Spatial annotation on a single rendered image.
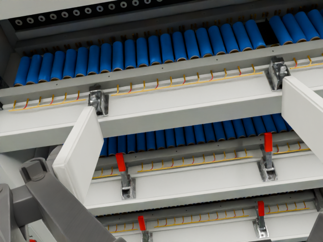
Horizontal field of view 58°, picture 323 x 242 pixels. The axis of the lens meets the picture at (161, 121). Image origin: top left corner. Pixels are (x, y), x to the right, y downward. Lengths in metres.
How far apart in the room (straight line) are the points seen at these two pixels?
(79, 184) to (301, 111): 0.13
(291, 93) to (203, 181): 0.40
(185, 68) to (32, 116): 0.25
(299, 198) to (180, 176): 0.32
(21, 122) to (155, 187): 0.27
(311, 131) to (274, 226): 0.59
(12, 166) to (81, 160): 0.41
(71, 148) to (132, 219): 0.59
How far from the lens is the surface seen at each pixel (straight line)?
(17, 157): 0.59
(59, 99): 0.48
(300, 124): 0.19
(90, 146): 0.19
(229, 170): 0.59
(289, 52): 0.47
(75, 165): 0.16
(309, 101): 0.18
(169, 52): 0.48
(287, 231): 0.77
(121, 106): 0.44
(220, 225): 0.75
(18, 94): 0.50
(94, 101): 0.43
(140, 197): 0.57
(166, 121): 0.44
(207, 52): 0.47
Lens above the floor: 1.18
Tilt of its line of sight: 38 degrees down
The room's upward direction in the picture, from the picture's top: 11 degrees counter-clockwise
